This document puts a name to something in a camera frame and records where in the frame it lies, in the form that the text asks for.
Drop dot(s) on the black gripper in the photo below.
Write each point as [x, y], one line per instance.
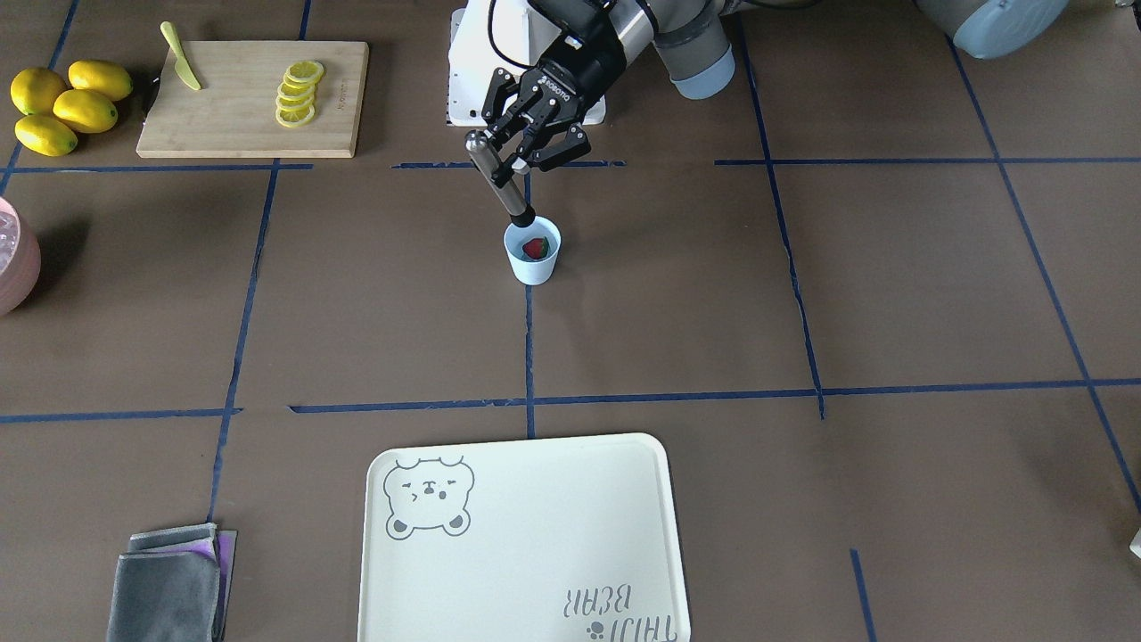
[585, 64]

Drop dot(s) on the steel muddler black tip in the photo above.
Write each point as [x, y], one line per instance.
[499, 177]

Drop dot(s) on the red strawberry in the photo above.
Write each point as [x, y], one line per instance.
[536, 248]

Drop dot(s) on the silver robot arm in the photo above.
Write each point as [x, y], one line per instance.
[688, 36]

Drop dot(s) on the light blue plastic cup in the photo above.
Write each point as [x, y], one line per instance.
[532, 272]

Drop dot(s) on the pink bowl of ice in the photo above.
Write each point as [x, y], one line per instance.
[21, 258]

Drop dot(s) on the lemon slices row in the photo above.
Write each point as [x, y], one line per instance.
[295, 101]

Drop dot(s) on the bamboo cutting board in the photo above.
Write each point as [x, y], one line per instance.
[233, 115]

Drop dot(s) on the yellow plastic knife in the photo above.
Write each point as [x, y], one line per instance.
[182, 66]

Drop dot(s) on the cream bear tray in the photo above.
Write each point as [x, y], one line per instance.
[557, 539]

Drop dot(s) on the yellow lemon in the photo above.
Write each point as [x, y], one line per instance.
[45, 135]
[105, 78]
[86, 111]
[33, 91]

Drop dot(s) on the grey folded cloth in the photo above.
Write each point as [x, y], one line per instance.
[173, 584]

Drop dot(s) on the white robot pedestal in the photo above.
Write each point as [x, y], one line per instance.
[486, 36]

